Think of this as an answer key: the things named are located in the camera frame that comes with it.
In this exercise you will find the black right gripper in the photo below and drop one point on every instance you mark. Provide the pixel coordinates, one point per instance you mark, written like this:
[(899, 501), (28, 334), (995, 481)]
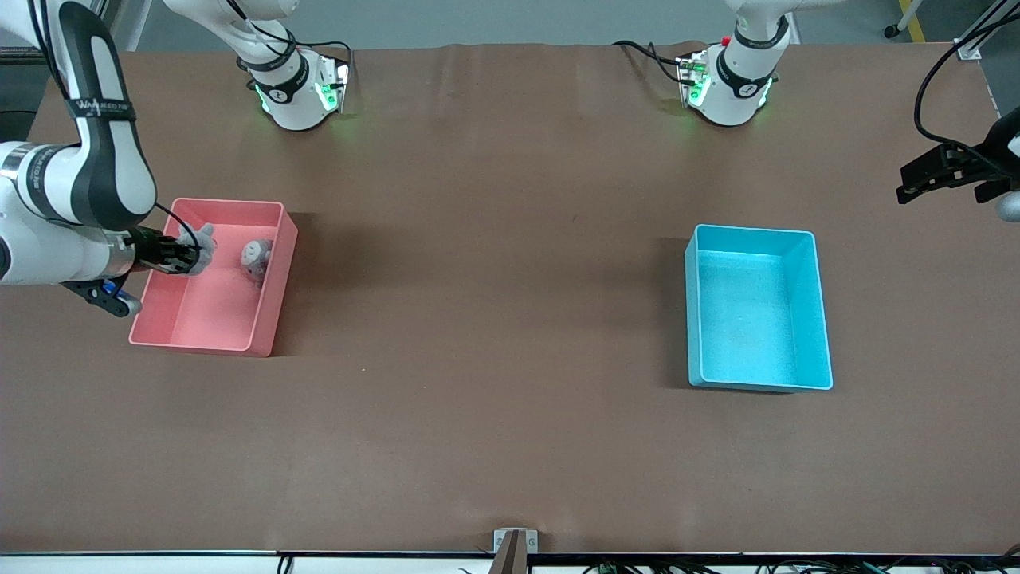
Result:
[(149, 246)]

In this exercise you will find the white table edge rail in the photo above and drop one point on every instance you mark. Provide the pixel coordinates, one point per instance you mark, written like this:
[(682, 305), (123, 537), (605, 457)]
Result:
[(159, 566)]

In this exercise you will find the white stand leg with caster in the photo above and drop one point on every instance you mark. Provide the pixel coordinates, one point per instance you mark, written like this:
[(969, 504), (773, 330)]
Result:
[(891, 32)]

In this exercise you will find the grey plush toy white face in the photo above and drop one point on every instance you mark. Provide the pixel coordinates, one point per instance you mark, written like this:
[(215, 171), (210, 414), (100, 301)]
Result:
[(256, 259)]

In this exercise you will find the brown upright post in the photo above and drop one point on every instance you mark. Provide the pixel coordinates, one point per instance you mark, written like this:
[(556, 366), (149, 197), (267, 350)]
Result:
[(511, 558)]

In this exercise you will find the small metal edge bracket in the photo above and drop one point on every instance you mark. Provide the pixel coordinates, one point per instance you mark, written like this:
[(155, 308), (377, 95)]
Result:
[(502, 540)]

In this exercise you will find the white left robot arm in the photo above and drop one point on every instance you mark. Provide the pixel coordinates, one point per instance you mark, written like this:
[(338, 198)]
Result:
[(737, 96)]

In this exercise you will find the blue plastic box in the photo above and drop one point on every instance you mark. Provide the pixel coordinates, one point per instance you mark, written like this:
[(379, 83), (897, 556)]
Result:
[(749, 319)]

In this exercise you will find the brown table cover sheet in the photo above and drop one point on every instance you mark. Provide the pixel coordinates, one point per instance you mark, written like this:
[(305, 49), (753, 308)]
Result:
[(510, 199)]

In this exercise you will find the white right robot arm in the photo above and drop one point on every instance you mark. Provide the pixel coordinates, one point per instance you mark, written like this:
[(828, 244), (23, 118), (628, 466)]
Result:
[(103, 175)]

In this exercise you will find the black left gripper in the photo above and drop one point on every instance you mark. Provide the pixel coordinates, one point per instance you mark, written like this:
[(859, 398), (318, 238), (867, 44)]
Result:
[(993, 148)]

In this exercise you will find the plain grey plush toy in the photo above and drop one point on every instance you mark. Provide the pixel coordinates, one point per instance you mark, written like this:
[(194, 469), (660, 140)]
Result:
[(205, 243)]

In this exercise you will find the pink plastic box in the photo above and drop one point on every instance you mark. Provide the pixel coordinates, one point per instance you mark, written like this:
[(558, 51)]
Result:
[(215, 319)]

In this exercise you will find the aluminium frame profile with foot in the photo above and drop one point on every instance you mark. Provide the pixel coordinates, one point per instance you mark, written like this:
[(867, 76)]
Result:
[(978, 36)]

